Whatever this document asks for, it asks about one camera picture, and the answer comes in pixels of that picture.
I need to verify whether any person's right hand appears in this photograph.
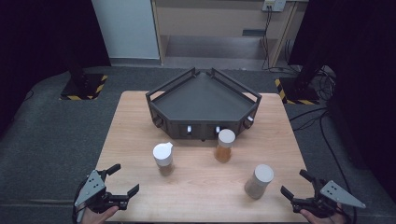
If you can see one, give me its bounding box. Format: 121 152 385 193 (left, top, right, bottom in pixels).
299 204 353 224

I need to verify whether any orange powder jar white lid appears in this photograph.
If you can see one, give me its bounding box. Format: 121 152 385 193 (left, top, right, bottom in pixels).
214 128 236 163

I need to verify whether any dark curtain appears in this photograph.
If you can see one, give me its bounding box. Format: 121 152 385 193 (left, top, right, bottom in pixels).
288 0 396 194
0 0 111 132

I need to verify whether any black socket cable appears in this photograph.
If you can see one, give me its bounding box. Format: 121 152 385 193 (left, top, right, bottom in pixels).
261 5 292 73

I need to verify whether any white cabinet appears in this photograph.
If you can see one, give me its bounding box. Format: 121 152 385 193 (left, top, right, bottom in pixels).
91 0 162 60

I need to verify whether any black floor cable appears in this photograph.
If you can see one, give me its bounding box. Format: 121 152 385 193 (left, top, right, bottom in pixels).
288 106 359 216

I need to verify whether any dark grey corner rack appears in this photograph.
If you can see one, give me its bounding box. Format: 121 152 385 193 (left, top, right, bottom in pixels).
145 66 262 142

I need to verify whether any person's left hand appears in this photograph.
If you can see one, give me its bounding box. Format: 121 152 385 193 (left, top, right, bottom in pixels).
81 204 120 224

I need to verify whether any grey wall socket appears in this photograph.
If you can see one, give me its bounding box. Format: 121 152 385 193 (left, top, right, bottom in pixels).
262 0 287 13

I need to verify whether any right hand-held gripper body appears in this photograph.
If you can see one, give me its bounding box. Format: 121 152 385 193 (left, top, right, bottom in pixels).
290 179 367 218

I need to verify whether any wooden shelf unit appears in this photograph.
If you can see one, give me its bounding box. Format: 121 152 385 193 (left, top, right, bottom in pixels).
150 0 309 71

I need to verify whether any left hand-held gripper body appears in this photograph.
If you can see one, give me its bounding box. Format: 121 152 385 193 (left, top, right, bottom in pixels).
73 169 130 223

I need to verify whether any grey powder jar white lid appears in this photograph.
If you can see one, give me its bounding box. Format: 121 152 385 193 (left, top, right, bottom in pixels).
244 163 276 200

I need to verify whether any black stand with striped base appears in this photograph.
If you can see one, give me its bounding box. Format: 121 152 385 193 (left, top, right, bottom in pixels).
274 59 325 105
59 46 109 101

